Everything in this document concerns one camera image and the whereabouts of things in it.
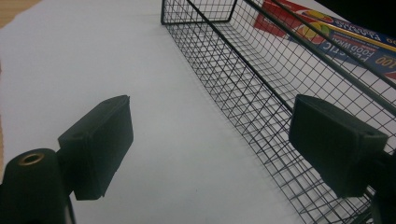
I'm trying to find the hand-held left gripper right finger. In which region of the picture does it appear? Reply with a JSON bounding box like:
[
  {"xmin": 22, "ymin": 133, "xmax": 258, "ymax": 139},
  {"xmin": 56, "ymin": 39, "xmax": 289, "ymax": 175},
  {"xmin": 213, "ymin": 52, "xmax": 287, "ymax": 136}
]
[{"xmin": 288, "ymin": 93, "xmax": 389, "ymax": 199}]

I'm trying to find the black wire mesh basket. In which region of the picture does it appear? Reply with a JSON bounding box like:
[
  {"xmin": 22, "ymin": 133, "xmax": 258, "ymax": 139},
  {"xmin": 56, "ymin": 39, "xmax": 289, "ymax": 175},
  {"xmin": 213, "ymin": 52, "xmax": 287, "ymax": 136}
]
[{"xmin": 160, "ymin": 0, "xmax": 396, "ymax": 224}]

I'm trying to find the food wrap box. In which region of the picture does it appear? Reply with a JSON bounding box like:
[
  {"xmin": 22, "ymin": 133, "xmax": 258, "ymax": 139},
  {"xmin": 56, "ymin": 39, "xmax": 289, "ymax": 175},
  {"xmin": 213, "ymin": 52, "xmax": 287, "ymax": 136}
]
[{"xmin": 253, "ymin": 0, "xmax": 396, "ymax": 80}]

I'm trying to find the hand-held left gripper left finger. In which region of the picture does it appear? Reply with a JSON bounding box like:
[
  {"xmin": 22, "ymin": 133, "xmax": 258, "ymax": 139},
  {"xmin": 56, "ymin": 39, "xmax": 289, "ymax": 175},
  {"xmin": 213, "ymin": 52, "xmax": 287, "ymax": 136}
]
[{"xmin": 56, "ymin": 94, "xmax": 134, "ymax": 202}]

